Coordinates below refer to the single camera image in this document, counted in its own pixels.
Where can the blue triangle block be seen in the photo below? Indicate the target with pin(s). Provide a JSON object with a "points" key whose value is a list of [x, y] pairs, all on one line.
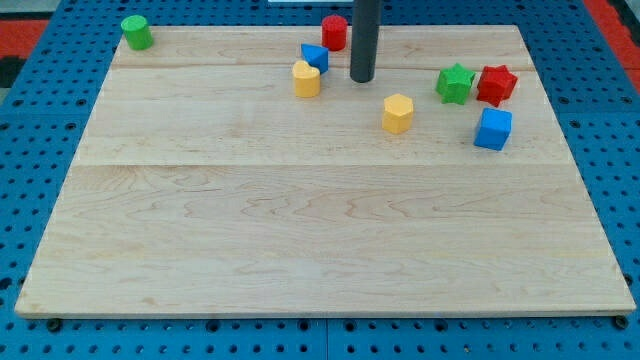
{"points": [[316, 56]]}

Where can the green cylinder block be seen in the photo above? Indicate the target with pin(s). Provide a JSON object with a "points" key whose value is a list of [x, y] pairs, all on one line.
{"points": [[137, 32]]}

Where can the red star block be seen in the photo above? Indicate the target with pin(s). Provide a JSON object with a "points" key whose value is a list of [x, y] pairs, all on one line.
{"points": [[496, 84]]}

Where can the light wooden board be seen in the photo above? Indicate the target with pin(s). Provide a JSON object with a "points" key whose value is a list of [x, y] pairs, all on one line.
{"points": [[202, 187]]}

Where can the blue cube block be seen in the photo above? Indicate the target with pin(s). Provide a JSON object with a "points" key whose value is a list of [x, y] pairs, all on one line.
{"points": [[493, 129]]}

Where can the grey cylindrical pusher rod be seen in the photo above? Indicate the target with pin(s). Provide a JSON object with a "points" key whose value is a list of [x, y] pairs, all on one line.
{"points": [[366, 19]]}

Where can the green star block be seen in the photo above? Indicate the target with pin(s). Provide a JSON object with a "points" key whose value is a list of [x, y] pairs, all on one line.
{"points": [[454, 84]]}

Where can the yellow hexagon block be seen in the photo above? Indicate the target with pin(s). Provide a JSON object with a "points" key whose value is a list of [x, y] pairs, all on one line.
{"points": [[398, 113]]}

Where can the yellow heart block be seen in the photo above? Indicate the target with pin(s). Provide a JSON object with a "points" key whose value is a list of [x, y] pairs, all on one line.
{"points": [[306, 80]]}

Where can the red cylinder block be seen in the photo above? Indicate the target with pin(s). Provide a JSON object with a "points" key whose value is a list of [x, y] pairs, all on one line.
{"points": [[334, 32]]}

